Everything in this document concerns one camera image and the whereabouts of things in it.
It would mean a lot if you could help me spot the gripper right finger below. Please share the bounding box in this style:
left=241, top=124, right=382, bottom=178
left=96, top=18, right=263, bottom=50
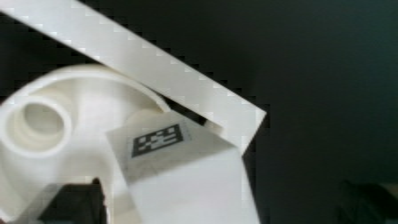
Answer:
left=336, top=181, right=398, bottom=224

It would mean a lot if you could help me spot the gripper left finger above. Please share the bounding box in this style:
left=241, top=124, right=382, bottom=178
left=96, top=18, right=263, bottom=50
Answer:
left=39, top=179, right=106, bottom=224

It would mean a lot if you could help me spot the white stool leg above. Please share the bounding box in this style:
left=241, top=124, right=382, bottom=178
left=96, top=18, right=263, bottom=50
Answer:
left=106, top=111, right=259, bottom=224

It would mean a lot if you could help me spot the white right fence bar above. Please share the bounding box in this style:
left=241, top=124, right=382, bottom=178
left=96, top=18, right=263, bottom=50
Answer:
left=0, top=0, right=266, bottom=149

